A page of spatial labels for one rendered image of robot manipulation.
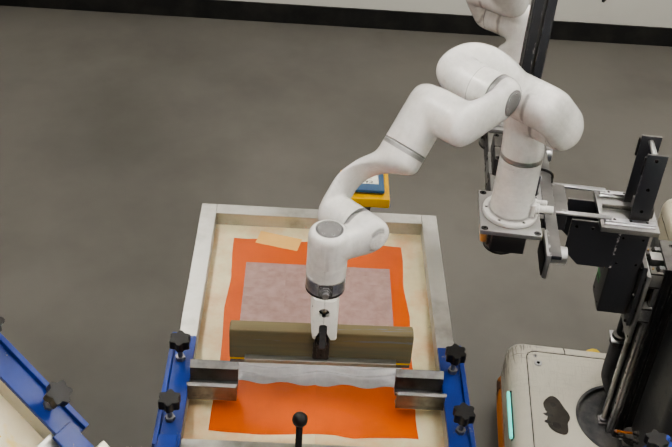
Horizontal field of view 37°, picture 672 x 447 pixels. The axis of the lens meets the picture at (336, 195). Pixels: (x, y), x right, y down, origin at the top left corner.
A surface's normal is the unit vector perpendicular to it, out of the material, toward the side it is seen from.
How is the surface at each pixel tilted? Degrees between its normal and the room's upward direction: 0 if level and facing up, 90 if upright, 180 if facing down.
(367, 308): 0
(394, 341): 90
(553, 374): 0
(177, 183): 0
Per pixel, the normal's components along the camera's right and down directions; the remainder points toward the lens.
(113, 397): 0.07, -0.81
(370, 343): 0.00, 0.58
